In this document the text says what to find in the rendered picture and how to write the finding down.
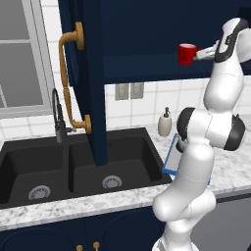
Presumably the navy base cabinet door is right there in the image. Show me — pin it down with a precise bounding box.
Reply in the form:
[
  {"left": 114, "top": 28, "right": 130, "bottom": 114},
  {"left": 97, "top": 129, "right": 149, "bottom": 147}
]
[
  {"left": 0, "top": 224, "right": 85, "bottom": 251},
  {"left": 83, "top": 209, "right": 166, "bottom": 251}
]

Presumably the grey dishwasher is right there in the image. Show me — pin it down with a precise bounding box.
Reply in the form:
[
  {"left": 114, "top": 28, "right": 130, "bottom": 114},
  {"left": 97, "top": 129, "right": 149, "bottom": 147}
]
[{"left": 190, "top": 195, "right": 251, "bottom": 251}]

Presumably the grey wall outlet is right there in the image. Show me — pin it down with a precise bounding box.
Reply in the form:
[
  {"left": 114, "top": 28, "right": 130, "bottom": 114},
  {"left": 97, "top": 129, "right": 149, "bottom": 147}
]
[
  {"left": 129, "top": 81, "right": 145, "bottom": 100},
  {"left": 114, "top": 82, "right": 130, "bottom": 102}
]

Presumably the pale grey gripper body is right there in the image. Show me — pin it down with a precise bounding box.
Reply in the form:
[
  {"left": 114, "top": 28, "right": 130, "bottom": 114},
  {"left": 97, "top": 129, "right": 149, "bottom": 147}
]
[{"left": 194, "top": 41, "right": 220, "bottom": 63}]

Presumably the black tap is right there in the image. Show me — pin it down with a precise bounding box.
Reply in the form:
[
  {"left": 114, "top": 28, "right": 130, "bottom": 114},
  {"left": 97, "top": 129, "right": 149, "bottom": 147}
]
[{"left": 51, "top": 87, "right": 78, "bottom": 144}]

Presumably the blue rimmed tray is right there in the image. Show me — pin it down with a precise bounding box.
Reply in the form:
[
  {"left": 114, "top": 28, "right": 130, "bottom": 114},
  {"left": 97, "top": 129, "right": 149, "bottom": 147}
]
[{"left": 162, "top": 131, "right": 212, "bottom": 187}]

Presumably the brass cabinet door handle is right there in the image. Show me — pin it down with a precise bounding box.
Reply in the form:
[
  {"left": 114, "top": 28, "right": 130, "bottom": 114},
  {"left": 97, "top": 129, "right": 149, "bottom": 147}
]
[{"left": 58, "top": 21, "right": 93, "bottom": 135}]

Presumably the beige soap dispenser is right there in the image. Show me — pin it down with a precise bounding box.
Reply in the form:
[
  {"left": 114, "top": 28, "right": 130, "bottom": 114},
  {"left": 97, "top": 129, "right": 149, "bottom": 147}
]
[{"left": 157, "top": 106, "right": 174, "bottom": 138}]

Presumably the navy wall cabinet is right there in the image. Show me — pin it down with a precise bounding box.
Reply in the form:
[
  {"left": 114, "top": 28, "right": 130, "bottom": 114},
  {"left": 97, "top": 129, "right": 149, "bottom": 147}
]
[{"left": 97, "top": 0, "right": 251, "bottom": 85}]

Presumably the black double sink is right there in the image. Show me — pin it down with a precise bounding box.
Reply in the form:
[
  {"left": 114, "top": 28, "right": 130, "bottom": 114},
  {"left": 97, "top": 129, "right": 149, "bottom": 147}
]
[{"left": 0, "top": 125, "right": 174, "bottom": 211}]

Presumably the grey framed window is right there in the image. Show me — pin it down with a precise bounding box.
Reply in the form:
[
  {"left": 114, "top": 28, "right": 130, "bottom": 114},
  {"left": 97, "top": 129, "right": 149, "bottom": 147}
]
[{"left": 0, "top": 0, "right": 56, "bottom": 120}]

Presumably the red mug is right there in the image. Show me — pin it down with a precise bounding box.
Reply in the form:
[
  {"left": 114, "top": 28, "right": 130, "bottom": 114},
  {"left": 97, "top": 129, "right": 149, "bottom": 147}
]
[{"left": 177, "top": 43, "right": 202, "bottom": 66}]

